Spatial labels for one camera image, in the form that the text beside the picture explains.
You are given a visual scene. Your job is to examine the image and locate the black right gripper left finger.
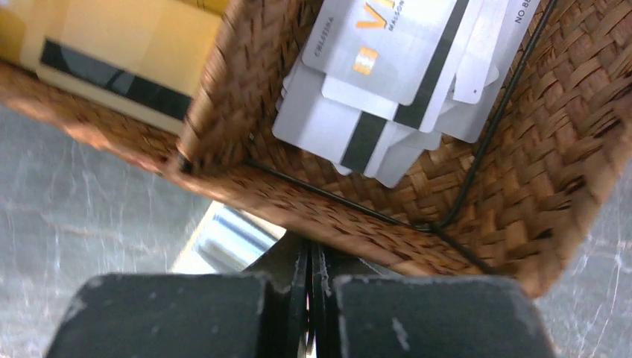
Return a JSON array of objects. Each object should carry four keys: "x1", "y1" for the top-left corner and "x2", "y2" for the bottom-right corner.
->
[{"x1": 46, "y1": 234, "x2": 309, "y2": 357}]

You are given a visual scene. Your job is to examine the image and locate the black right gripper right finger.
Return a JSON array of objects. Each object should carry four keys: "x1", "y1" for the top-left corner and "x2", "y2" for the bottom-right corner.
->
[{"x1": 310, "y1": 243, "x2": 554, "y2": 357}]

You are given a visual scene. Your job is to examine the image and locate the beige leather card holder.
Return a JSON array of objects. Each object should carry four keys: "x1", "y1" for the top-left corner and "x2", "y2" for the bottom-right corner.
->
[{"x1": 169, "y1": 201, "x2": 286, "y2": 274}]

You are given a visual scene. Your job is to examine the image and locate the silver cards in basket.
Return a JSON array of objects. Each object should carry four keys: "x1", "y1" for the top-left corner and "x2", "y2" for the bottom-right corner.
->
[{"x1": 272, "y1": 1, "x2": 537, "y2": 188}]

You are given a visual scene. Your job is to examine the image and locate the yellow cards in basket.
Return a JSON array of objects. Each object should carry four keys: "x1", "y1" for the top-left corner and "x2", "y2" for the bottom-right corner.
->
[{"x1": 1, "y1": 1, "x2": 227, "y2": 134}]

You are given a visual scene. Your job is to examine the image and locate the brown woven divided basket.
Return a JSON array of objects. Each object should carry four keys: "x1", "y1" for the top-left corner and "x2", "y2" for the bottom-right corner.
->
[{"x1": 1, "y1": 1, "x2": 631, "y2": 297}]

